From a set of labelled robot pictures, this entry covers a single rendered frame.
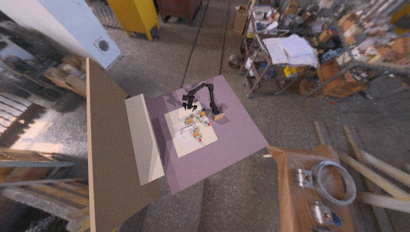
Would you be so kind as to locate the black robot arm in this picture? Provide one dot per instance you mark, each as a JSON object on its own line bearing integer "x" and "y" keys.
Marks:
{"x": 190, "y": 97}

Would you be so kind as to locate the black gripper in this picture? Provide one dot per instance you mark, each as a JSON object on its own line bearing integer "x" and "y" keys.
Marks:
{"x": 184, "y": 105}

